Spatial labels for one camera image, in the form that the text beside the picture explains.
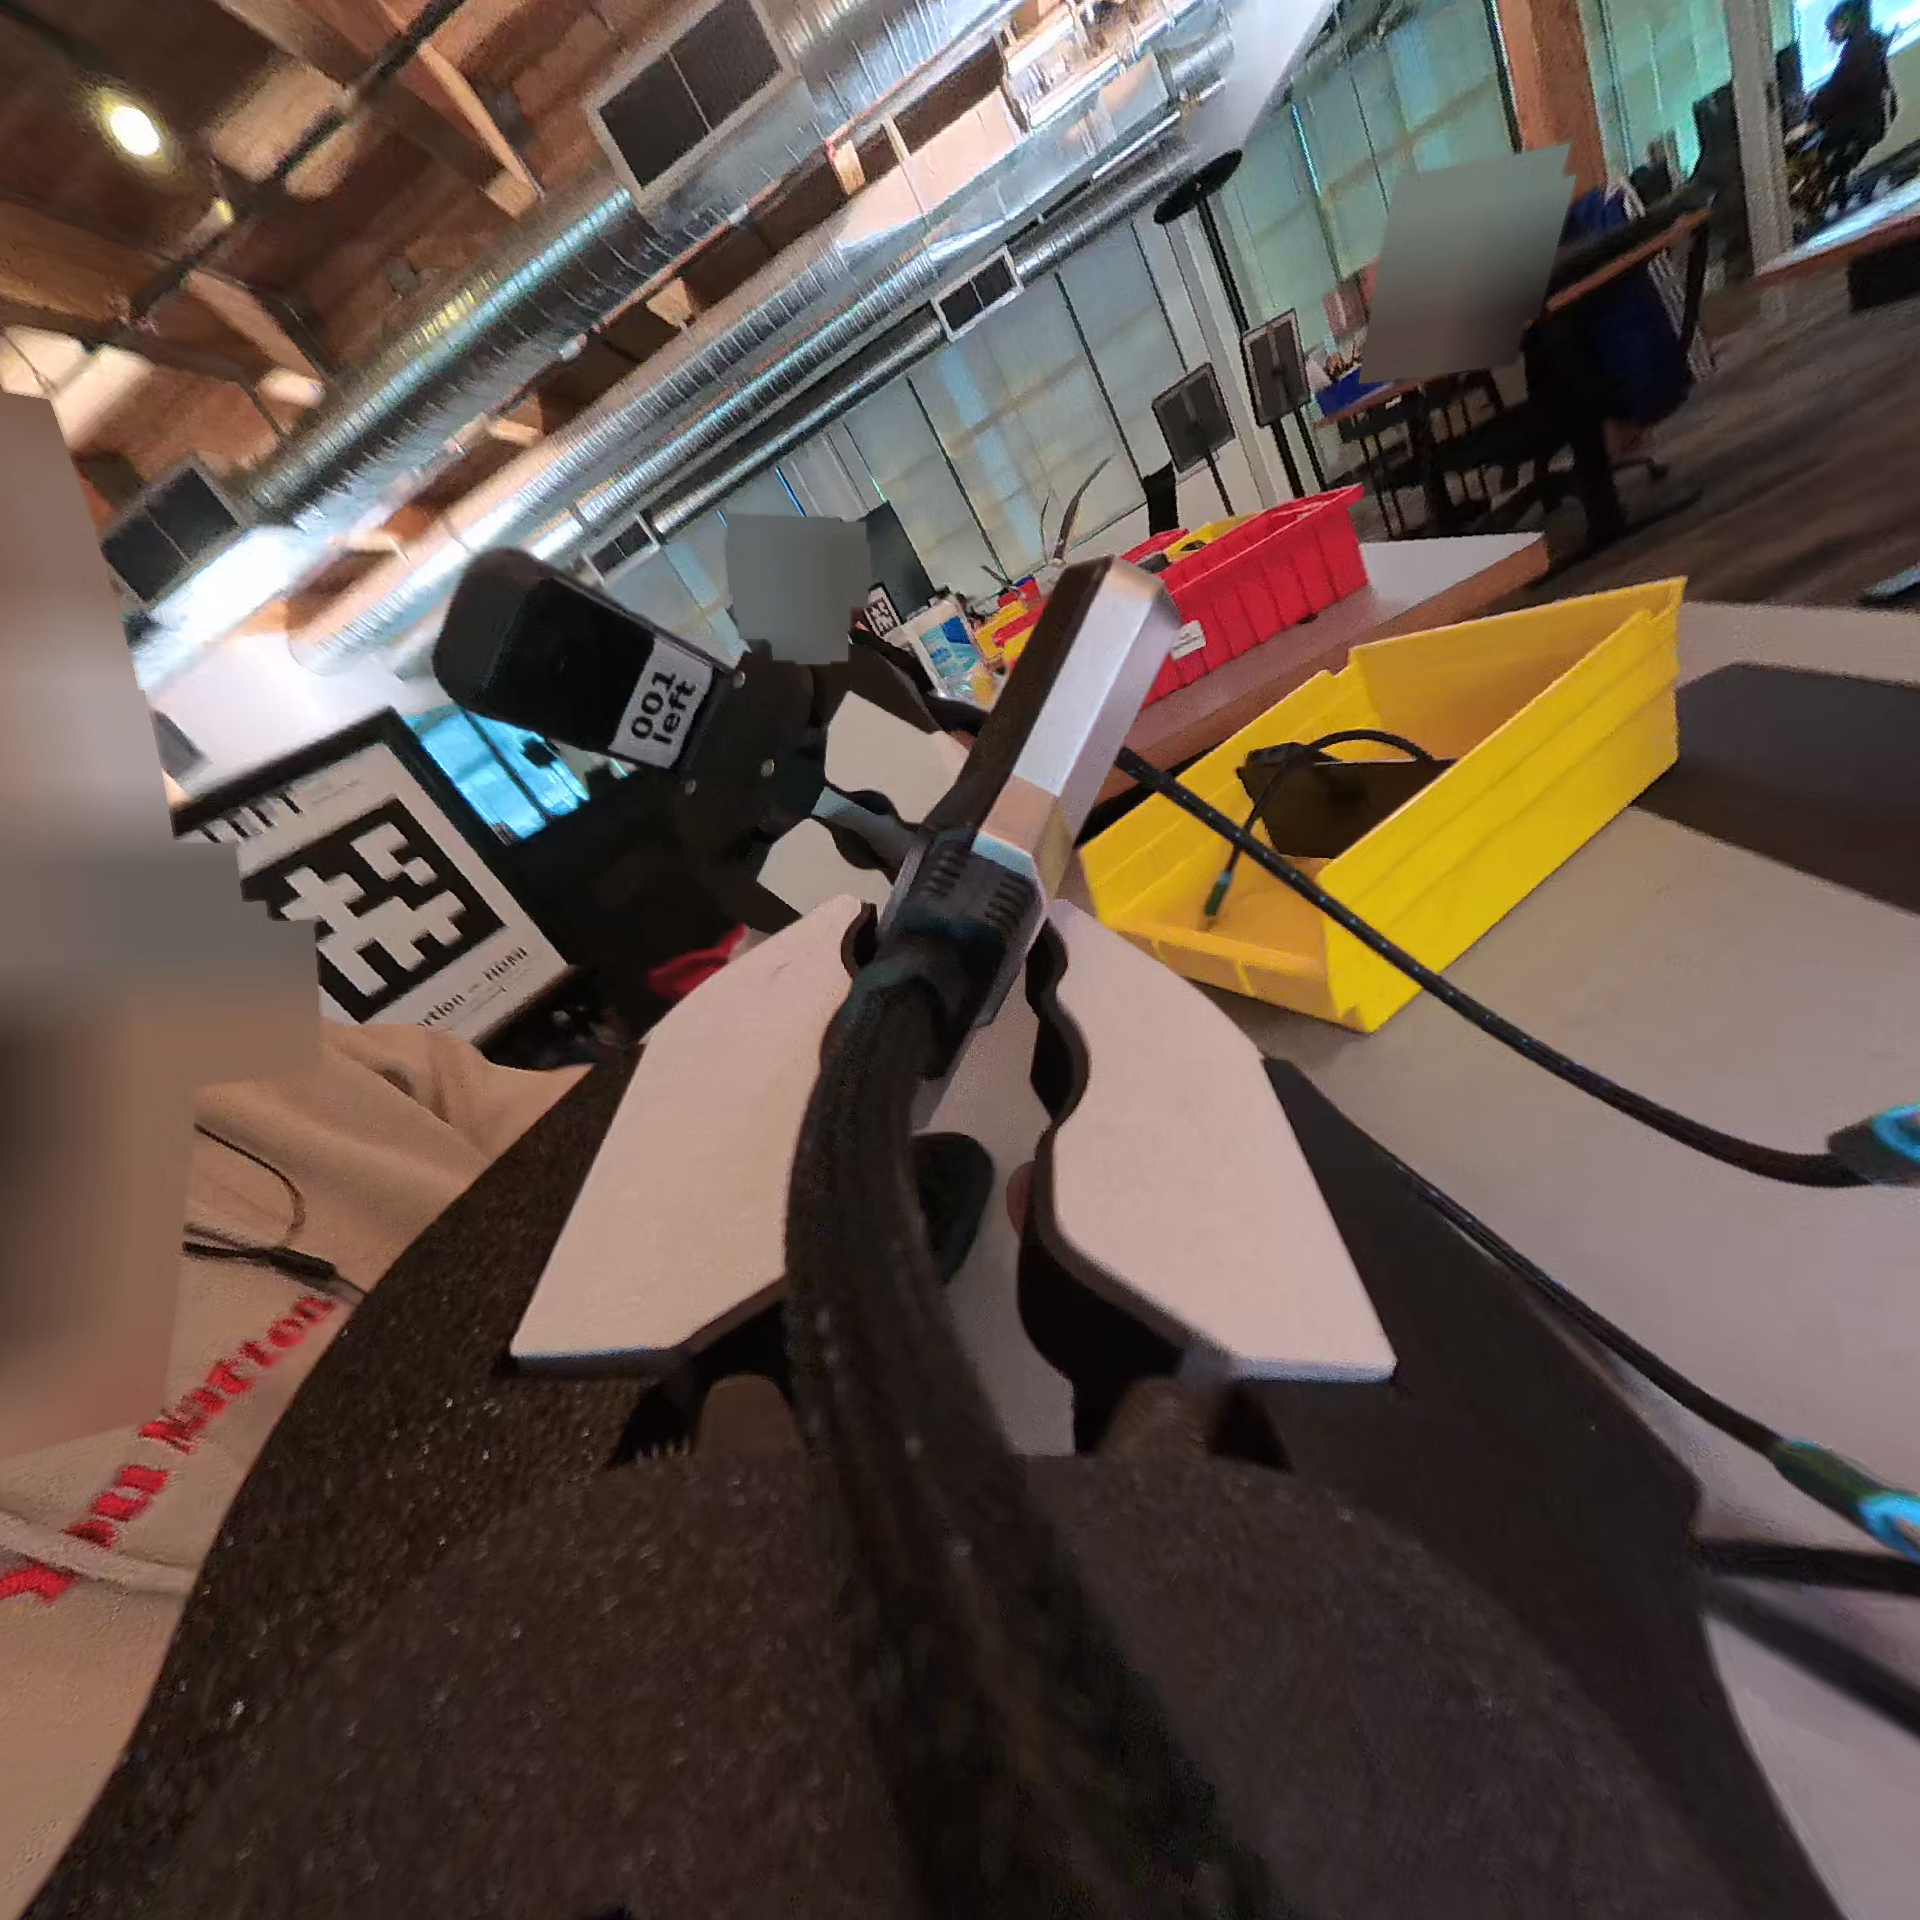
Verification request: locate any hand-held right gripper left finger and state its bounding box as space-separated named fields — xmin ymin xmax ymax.
xmin=511 ymin=896 xmax=883 ymax=1377

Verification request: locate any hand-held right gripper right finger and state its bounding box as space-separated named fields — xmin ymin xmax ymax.
xmin=1024 ymin=904 xmax=1402 ymax=1386

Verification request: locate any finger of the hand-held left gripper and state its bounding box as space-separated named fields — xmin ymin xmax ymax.
xmin=754 ymin=816 xmax=906 ymax=935
xmin=823 ymin=690 xmax=975 ymax=825

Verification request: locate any silver usb hub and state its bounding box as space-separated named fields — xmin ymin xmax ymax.
xmin=883 ymin=556 xmax=1183 ymax=1051

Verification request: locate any black braided hub cable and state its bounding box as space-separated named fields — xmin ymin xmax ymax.
xmin=784 ymin=961 xmax=1249 ymax=1920

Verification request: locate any yellow plastic bin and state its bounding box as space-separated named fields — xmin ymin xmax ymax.
xmin=1077 ymin=577 xmax=1690 ymax=1039

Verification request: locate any black braided hdmi cable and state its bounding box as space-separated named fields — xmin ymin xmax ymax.
xmin=1204 ymin=727 xmax=1445 ymax=922
xmin=1388 ymin=1148 xmax=1920 ymax=1562
xmin=1114 ymin=748 xmax=1920 ymax=1192

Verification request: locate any person's beige hoodie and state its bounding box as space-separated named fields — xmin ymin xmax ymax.
xmin=0 ymin=1019 xmax=602 ymax=1920

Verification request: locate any black white marker poster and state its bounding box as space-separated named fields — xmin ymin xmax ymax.
xmin=169 ymin=708 xmax=583 ymax=1048

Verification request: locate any red ribbed bin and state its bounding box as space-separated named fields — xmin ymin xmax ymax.
xmin=1117 ymin=483 xmax=1369 ymax=711

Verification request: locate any black panel on stand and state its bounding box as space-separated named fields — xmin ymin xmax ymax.
xmin=1239 ymin=311 xmax=1313 ymax=426
xmin=1151 ymin=364 xmax=1239 ymax=475

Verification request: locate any wooden desk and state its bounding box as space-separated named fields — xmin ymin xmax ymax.
xmin=1317 ymin=209 xmax=1714 ymax=535

